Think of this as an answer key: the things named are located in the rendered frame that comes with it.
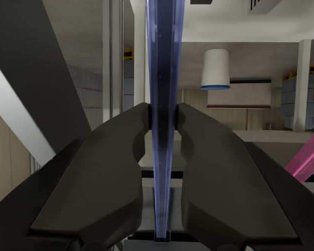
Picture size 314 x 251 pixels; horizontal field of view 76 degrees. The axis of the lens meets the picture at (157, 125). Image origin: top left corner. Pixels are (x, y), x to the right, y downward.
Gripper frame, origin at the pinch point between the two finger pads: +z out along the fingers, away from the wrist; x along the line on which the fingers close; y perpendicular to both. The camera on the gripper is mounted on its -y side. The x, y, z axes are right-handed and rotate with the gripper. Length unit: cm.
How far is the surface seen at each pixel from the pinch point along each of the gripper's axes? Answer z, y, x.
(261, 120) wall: 713, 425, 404
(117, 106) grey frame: 29.8, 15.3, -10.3
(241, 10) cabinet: 58, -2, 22
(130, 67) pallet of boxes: 299, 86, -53
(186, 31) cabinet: 72, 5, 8
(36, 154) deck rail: 0.8, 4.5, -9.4
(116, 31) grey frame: 37.5, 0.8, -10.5
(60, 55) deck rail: 5.0, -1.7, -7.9
